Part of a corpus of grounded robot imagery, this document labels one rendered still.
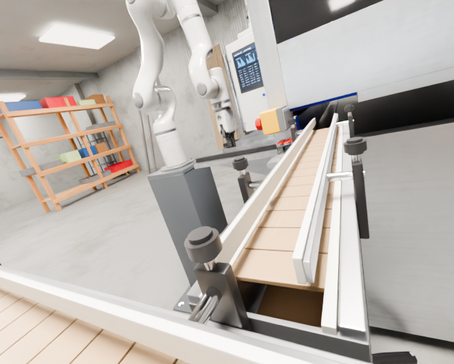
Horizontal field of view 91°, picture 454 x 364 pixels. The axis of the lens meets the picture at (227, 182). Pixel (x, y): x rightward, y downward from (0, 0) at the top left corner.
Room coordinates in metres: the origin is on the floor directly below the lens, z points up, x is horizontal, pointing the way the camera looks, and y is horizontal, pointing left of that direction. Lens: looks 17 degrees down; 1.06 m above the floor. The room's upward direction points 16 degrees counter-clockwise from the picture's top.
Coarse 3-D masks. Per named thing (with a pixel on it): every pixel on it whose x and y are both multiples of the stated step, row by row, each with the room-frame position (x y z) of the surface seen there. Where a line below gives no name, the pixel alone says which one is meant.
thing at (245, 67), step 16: (240, 32) 1.90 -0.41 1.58; (240, 48) 1.89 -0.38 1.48; (240, 64) 1.91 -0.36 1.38; (256, 64) 1.82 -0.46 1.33; (240, 80) 1.94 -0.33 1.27; (256, 80) 1.84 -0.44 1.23; (240, 96) 1.97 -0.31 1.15; (256, 96) 1.87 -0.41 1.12; (256, 112) 1.89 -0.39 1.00; (256, 128) 1.91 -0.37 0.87
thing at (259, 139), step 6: (246, 138) 1.19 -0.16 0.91; (252, 138) 1.17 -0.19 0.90; (258, 138) 1.16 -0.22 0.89; (264, 138) 1.14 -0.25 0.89; (270, 138) 1.11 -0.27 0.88; (240, 144) 1.14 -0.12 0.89; (246, 144) 0.92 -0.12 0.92; (252, 144) 0.90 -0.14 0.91; (258, 144) 0.89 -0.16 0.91; (264, 144) 0.88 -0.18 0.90; (222, 150) 0.98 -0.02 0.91; (228, 150) 0.96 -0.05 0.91; (234, 150) 0.95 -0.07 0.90
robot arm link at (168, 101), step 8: (160, 88) 1.22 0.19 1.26; (168, 88) 1.27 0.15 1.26; (160, 96) 1.19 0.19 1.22; (168, 96) 1.24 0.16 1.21; (160, 104) 1.20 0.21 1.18; (168, 104) 1.24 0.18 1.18; (160, 112) 1.26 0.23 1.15; (168, 112) 1.23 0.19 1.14; (160, 120) 1.19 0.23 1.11; (168, 120) 1.19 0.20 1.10; (160, 128) 1.17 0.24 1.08; (168, 128) 1.18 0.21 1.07
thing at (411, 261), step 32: (416, 128) 0.59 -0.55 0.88; (448, 128) 0.55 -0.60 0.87; (384, 160) 0.62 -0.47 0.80; (416, 160) 0.58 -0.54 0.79; (448, 160) 0.55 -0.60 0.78; (384, 192) 0.63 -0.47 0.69; (416, 192) 0.59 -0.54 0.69; (448, 192) 0.55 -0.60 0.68; (384, 224) 0.63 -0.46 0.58; (416, 224) 0.59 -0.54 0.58; (448, 224) 0.55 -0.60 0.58; (384, 256) 0.63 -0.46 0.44; (416, 256) 0.59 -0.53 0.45; (448, 256) 0.55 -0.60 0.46; (384, 288) 0.64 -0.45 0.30; (416, 288) 0.59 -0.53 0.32; (448, 288) 0.55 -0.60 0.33; (384, 320) 0.64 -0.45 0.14; (416, 320) 0.59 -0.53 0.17; (448, 320) 0.55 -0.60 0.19
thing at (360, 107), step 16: (384, 96) 1.65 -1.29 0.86; (400, 96) 1.42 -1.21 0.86; (416, 96) 1.24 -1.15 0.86; (432, 96) 1.10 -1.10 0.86; (448, 96) 0.99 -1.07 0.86; (336, 112) 1.54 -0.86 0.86; (352, 112) 1.34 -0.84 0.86; (368, 112) 1.18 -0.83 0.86; (384, 112) 1.05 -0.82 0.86; (400, 112) 0.95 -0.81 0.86; (416, 112) 0.86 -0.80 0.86; (432, 112) 0.79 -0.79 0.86; (448, 112) 0.73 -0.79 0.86; (320, 128) 1.12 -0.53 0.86; (368, 128) 0.83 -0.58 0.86; (384, 128) 0.76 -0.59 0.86
